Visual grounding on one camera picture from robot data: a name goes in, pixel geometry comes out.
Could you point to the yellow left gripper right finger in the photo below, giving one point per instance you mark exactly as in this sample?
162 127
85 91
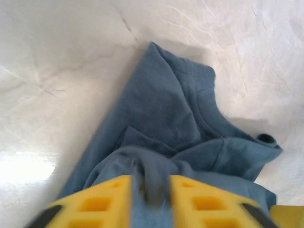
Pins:
209 206

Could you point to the blue t-shirt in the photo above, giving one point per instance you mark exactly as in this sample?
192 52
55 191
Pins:
166 118

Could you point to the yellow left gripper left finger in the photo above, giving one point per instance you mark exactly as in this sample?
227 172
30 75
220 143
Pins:
95 206

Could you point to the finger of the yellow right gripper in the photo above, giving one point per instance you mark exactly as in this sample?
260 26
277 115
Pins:
288 218

